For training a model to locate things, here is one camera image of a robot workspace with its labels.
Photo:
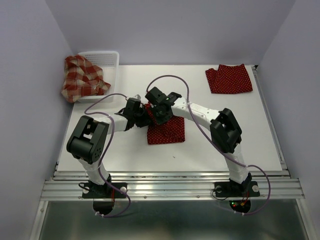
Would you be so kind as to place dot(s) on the white plastic basket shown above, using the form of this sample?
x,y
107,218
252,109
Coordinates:
x,y
108,61

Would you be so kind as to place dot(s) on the aluminium rail frame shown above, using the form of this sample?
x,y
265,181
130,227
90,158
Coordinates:
x,y
170,186

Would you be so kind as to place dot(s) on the red cream plaid skirt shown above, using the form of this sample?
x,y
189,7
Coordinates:
x,y
82,78

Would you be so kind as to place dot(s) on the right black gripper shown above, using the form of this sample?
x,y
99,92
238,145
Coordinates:
x,y
160,120

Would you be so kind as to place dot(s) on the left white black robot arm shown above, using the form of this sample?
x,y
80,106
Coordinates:
x,y
87,141

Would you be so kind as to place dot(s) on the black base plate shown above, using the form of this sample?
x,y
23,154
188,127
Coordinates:
x,y
230,189
91,190

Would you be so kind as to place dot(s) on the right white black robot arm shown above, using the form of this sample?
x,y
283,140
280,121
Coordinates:
x,y
225,132

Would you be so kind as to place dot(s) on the red polka dot skirt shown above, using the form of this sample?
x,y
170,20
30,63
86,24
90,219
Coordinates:
x,y
229,80
170,132

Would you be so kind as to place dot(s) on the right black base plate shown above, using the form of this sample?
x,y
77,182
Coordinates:
x,y
230,189

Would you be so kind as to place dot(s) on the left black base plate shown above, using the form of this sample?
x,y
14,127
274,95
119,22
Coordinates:
x,y
91,190

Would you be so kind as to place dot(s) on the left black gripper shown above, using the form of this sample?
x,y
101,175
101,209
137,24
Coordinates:
x,y
145,121

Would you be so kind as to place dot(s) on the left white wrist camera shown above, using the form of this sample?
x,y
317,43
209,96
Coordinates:
x,y
137,96

